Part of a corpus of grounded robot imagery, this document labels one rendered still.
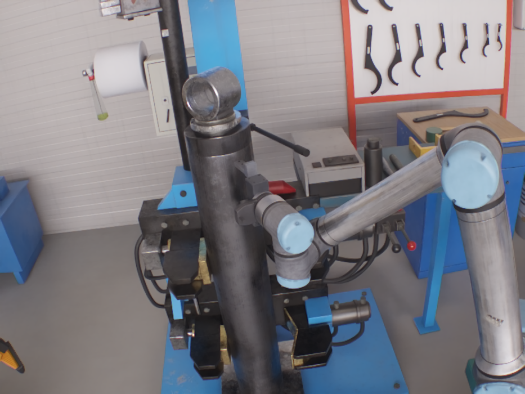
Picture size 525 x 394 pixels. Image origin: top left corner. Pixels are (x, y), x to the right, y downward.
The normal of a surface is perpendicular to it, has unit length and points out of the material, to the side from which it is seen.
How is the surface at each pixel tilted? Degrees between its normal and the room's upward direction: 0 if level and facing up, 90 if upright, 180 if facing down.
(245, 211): 90
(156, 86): 90
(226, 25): 90
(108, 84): 109
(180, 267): 0
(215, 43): 90
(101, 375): 0
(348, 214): 66
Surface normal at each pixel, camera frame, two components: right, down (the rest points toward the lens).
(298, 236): 0.43, 0.31
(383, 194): -0.76, -0.03
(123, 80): 0.09, 0.63
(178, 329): -0.11, -0.87
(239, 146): 0.69, 0.29
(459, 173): -0.55, 0.34
